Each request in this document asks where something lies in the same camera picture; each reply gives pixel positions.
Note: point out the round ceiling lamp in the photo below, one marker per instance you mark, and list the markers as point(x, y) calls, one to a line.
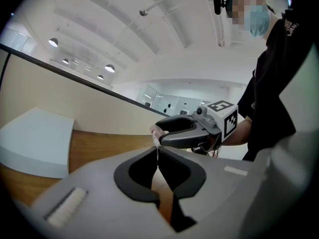
point(53, 42)
point(109, 68)
point(100, 77)
point(65, 61)

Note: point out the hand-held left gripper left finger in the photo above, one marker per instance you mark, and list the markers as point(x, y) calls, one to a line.
point(99, 195)

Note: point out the white box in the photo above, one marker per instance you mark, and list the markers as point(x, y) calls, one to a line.
point(35, 141)

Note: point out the blue face mask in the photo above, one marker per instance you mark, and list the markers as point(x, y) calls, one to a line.
point(259, 21)

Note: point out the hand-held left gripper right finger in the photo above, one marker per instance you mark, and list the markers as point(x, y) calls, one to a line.
point(219, 195)

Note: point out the grey ceiling mounted device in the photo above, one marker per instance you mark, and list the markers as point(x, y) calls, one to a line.
point(143, 12)

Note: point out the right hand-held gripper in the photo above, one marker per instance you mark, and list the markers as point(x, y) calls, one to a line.
point(224, 118)

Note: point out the person's right forearm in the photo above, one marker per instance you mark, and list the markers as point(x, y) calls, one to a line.
point(239, 133)

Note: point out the beige partition panel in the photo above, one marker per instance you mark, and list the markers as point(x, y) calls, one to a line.
point(62, 96)

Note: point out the person in black shirt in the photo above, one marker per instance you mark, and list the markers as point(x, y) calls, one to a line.
point(274, 83)

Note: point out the black head camera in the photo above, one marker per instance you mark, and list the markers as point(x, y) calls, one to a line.
point(218, 4)

